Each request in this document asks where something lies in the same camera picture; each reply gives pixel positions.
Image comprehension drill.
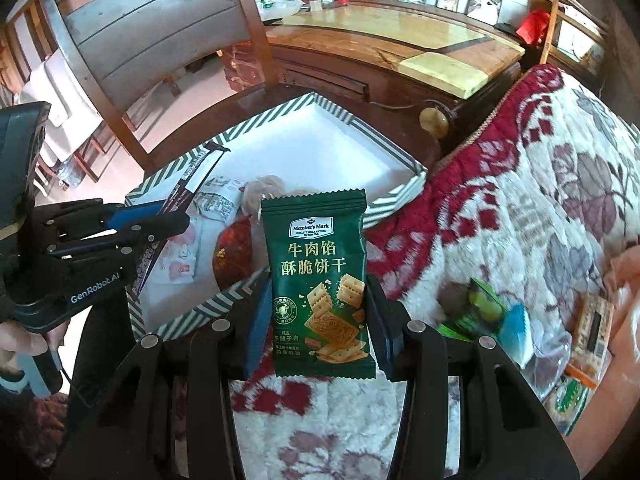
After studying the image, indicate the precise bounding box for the person's left hand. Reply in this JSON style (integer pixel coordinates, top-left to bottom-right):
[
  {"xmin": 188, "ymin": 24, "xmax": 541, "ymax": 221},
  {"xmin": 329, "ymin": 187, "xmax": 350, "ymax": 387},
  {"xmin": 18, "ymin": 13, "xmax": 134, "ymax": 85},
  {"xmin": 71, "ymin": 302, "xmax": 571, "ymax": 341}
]
[{"xmin": 0, "ymin": 317, "xmax": 70, "ymax": 378}]

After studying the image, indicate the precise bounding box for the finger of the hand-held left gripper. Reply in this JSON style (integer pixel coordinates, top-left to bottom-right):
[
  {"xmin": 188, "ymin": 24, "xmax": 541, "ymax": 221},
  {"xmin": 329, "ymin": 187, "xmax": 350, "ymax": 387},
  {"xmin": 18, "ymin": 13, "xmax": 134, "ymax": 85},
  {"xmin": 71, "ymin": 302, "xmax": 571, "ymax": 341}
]
[
  {"xmin": 35, "ymin": 199, "xmax": 168, "ymax": 233},
  {"xmin": 42, "ymin": 212, "xmax": 191, "ymax": 261}
]

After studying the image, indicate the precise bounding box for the wooden rack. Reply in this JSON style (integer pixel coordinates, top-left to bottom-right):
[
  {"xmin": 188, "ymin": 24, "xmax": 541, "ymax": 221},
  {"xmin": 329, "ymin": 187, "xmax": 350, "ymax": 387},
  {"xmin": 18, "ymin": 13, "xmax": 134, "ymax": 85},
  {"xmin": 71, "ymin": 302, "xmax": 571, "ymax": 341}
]
[{"xmin": 537, "ymin": 0, "xmax": 621, "ymax": 76}]

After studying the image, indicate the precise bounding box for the blue white cracker packet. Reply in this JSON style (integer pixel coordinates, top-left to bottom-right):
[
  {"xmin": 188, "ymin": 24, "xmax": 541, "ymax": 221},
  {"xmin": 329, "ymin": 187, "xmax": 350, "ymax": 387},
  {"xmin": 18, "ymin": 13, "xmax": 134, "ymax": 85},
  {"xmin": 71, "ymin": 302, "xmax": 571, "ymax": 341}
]
[{"xmin": 492, "ymin": 302, "xmax": 538, "ymax": 368}]

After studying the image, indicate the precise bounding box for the white plastic bag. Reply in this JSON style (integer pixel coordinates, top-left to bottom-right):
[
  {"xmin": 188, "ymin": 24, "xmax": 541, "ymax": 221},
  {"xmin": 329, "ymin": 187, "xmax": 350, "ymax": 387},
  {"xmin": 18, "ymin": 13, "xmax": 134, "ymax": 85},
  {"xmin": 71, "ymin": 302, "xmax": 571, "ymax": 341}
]
[{"xmin": 250, "ymin": 0, "xmax": 303, "ymax": 23}]

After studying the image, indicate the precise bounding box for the white snack packet red label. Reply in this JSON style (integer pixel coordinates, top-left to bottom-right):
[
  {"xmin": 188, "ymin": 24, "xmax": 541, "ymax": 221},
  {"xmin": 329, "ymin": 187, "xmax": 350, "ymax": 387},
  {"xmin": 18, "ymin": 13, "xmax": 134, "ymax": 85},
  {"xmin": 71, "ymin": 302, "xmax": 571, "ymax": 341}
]
[{"xmin": 192, "ymin": 175, "xmax": 246, "ymax": 223}]

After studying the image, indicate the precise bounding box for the white cloth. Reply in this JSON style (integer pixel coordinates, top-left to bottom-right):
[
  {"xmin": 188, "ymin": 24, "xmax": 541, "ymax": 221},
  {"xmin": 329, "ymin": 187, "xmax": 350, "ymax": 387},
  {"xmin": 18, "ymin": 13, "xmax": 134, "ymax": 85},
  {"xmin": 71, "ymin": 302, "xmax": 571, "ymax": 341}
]
[{"xmin": 17, "ymin": 55, "xmax": 103, "ymax": 166}]

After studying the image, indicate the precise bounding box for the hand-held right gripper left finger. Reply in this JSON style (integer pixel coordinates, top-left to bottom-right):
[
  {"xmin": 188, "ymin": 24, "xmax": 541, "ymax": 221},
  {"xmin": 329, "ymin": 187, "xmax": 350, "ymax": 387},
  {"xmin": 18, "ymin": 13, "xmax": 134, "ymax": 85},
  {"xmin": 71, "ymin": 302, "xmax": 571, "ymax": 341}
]
[{"xmin": 52, "ymin": 267, "xmax": 273, "ymax": 480}]

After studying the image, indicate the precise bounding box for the dark patterned clothing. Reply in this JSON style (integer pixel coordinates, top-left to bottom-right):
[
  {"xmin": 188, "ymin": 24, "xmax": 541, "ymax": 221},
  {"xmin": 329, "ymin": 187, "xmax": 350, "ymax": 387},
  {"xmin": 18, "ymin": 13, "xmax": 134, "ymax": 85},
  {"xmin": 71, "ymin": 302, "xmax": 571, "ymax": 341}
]
[{"xmin": 0, "ymin": 390, "xmax": 71, "ymax": 480}]

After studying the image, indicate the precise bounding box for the dark printed snack packet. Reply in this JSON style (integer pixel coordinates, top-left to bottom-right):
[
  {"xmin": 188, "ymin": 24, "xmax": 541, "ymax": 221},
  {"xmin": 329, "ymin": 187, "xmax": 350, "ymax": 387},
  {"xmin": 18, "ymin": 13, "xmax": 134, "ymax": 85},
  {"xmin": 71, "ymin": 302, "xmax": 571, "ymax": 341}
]
[{"xmin": 131, "ymin": 144, "xmax": 232, "ymax": 306}]

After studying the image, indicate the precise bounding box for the dark red snack packet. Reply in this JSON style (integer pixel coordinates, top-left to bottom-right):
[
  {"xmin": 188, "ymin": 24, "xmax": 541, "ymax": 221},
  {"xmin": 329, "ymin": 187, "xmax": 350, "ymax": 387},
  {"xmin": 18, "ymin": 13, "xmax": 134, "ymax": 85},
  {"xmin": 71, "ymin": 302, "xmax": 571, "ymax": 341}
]
[{"xmin": 212, "ymin": 217, "xmax": 266, "ymax": 293}]

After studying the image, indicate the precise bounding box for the red gift bag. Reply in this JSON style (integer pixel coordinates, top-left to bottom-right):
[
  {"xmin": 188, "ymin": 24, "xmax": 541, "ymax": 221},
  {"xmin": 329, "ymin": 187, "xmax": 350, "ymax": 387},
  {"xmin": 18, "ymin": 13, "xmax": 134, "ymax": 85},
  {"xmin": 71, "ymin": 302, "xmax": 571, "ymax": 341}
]
[{"xmin": 515, "ymin": 9, "xmax": 550, "ymax": 46}]

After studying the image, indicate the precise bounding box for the bright green snack packet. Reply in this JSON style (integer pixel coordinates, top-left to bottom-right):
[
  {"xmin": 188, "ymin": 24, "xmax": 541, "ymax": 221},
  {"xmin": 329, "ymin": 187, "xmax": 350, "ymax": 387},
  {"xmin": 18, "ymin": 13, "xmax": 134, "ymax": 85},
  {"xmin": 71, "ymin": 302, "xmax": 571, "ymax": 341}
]
[{"xmin": 435, "ymin": 277, "xmax": 506, "ymax": 343}]

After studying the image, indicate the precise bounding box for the gold round knob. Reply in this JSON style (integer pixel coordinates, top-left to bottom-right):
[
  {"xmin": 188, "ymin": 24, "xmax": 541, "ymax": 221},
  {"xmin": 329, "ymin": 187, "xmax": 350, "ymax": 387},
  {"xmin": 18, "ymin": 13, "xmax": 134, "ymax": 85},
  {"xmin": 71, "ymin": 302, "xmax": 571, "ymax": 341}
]
[{"xmin": 419, "ymin": 106, "xmax": 449, "ymax": 137}]

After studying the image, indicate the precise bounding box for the white pink snack packet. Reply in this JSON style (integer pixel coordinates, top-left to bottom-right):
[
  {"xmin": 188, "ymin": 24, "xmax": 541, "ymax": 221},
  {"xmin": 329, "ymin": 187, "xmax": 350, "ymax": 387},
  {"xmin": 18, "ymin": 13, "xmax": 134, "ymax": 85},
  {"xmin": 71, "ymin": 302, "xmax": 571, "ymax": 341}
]
[{"xmin": 150, "ymin": 220, "xmax": 201, "ymax": 281}]

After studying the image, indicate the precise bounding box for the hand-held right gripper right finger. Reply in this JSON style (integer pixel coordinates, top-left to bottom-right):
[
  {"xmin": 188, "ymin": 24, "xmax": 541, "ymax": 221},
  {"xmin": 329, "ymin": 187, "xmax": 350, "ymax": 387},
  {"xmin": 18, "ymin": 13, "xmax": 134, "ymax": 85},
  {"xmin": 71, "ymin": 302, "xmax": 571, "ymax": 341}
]
[{"xmin": 367, "ymin": 280, "xmax": 581, "ymax": 480}]

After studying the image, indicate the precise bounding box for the red floral blanket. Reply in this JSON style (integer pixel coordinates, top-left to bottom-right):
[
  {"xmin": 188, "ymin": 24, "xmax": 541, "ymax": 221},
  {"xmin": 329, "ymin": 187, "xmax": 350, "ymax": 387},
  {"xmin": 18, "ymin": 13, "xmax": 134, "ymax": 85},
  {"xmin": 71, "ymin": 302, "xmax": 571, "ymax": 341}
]
[{"xmin": 227, "ymin": 62, "xmax": 640, "ymax": 480}]

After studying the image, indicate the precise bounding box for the wooden dining table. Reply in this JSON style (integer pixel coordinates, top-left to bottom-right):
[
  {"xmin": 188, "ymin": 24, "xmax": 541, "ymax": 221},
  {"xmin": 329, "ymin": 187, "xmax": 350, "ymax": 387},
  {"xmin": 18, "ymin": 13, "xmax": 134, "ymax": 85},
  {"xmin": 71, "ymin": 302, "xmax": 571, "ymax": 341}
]
[{"xmin": 220, "ymin": 0, "xmax": 526, "ymax": 161}]

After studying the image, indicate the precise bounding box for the green white striped box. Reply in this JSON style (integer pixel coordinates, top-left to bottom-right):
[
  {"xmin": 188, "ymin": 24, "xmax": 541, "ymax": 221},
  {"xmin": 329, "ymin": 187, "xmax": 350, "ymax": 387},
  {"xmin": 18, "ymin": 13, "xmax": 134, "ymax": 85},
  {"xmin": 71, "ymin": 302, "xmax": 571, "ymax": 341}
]
[{"xmin": 124, "ymin": 91, "xmax": 428, "ymax": 346}]

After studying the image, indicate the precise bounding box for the wooden chair grey back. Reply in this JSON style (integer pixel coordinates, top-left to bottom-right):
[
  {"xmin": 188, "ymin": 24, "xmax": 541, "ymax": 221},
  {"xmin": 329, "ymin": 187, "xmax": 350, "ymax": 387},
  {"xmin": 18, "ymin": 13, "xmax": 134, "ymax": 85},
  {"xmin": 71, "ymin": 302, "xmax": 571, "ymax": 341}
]
[{"xmin": 0, "ymin": 0, "xmax": 281, "ymax": 176}]

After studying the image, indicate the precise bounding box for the orange cracker packet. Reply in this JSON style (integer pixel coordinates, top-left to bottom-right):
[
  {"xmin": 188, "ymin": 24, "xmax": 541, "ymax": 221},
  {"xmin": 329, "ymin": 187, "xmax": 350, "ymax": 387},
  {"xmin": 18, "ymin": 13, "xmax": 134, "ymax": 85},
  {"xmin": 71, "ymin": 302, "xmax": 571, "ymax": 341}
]
[{"xmin": 565, "ymin": 292, "xmax": 616, "ymax": 391}]

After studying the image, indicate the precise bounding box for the large photo frame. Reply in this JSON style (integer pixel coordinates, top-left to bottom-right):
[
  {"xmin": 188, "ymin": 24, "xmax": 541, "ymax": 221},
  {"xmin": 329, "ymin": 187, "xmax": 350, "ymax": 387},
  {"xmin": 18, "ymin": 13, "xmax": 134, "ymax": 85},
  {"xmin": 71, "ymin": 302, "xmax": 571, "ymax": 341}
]
[{"xmin": 467, "ymin": 0, "xmax": 504, "ymax": 26}]

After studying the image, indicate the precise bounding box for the clear bag of brown snacks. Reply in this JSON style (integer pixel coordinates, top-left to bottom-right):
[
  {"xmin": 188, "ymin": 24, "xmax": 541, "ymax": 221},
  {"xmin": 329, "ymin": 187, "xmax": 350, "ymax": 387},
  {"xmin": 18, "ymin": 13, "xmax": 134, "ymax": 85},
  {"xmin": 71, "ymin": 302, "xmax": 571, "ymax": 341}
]
[{"xmin": 242, "ymin": 174, "xmax": 296, "ymax": 221}]

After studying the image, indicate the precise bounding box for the dark green cracker packet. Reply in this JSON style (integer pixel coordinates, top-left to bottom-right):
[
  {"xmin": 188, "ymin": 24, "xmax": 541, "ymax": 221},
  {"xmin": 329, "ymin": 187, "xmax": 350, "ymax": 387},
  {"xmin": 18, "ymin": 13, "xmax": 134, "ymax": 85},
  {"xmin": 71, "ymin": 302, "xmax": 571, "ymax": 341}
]
[{"xmin": 260, "ymin": 187, "xmax": 377, "ymax": 378}]

